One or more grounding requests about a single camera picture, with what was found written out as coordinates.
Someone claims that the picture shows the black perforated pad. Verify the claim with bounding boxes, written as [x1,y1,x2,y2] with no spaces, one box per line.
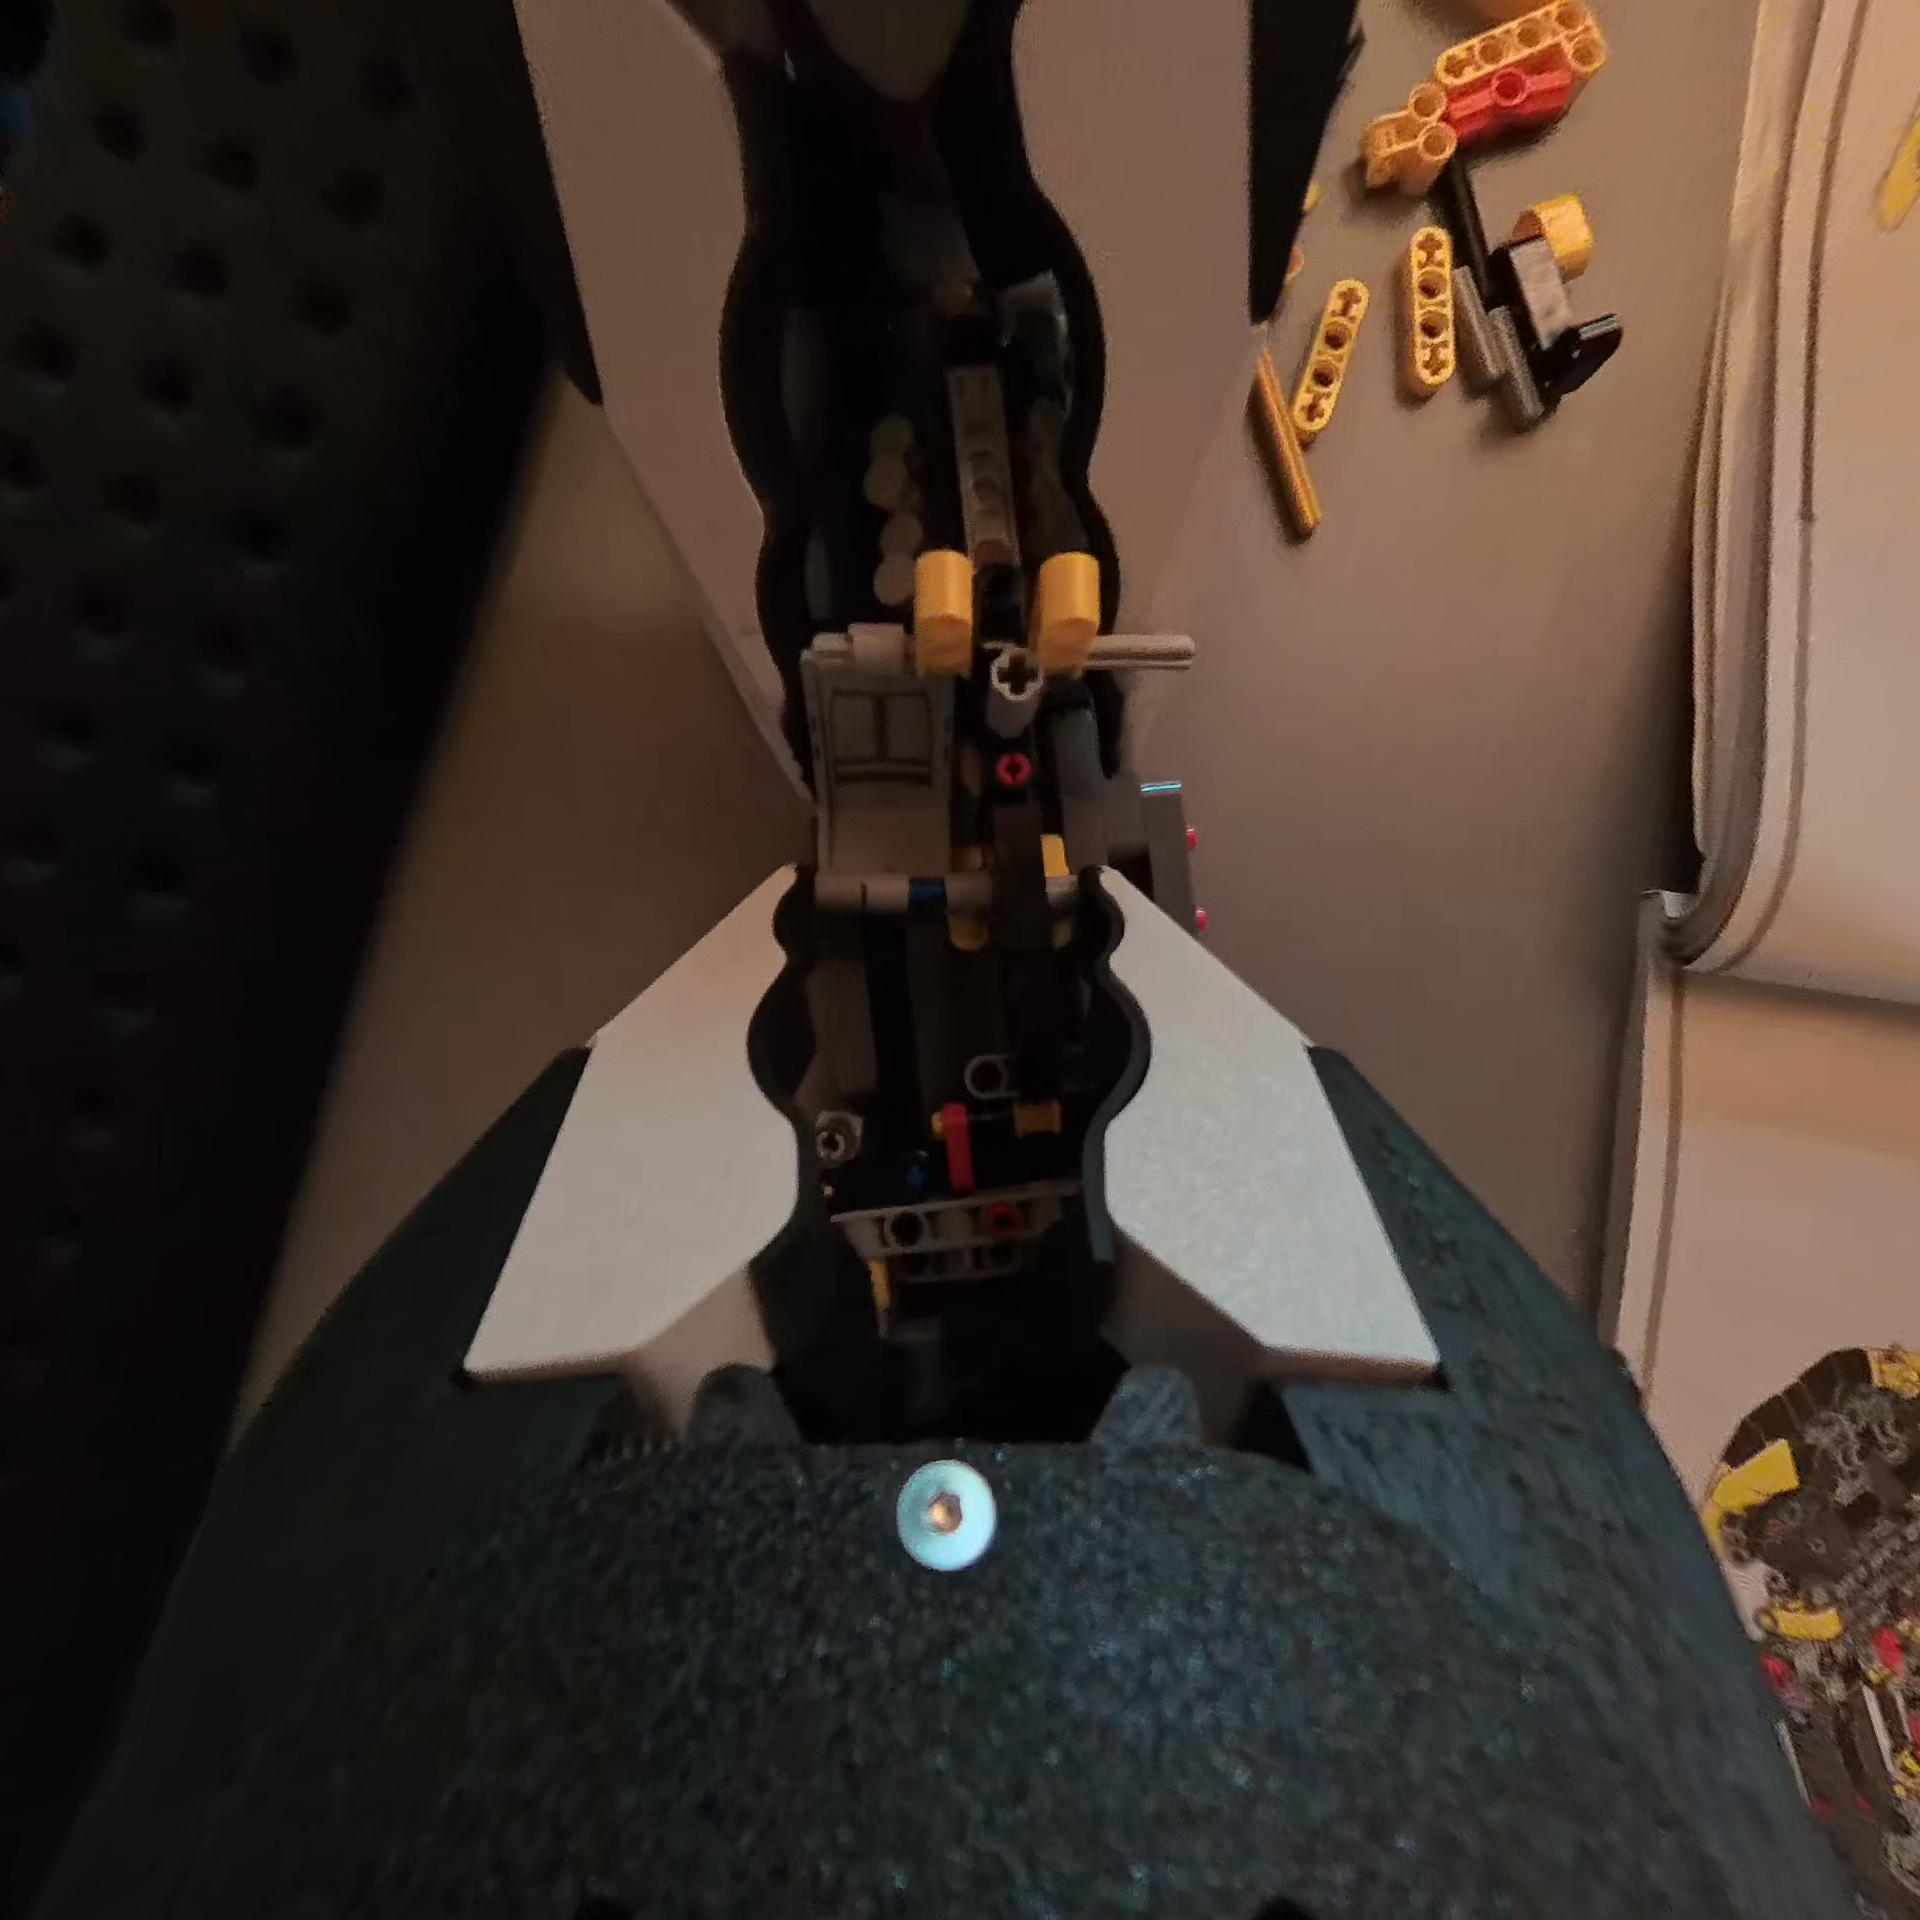
[0,0,602,1502]

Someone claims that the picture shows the yellow lego beam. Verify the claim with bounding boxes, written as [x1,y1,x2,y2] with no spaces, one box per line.
[1289,279,1372,446]
[1402,223,1460,399]

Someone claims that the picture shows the black yellow lego vehicle model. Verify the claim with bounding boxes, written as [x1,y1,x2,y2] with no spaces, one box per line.
[796,270,1209,1354]

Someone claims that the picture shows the yellow lego axle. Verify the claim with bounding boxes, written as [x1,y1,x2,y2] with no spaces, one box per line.
[1249,353,1327,540]

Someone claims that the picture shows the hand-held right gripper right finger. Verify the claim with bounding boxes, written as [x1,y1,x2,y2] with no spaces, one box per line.
[1099,866,1444,1452]

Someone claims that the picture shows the yellow red lego assembly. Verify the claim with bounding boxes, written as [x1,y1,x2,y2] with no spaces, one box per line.
[1363,0,1610,191]

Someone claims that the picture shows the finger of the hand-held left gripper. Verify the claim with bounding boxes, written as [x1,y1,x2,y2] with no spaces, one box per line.
[515,0,819,799]
[1009,0,1260,783]

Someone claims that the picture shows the black grey lego assembly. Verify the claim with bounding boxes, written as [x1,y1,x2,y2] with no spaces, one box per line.
[1444,150,1625,431]

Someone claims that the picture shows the open lego instruction booklet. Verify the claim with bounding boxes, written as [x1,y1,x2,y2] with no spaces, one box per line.
[1597,0,1920,1920]

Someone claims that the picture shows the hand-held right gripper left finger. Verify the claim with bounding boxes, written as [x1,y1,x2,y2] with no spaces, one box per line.
[465,865,831,1407]

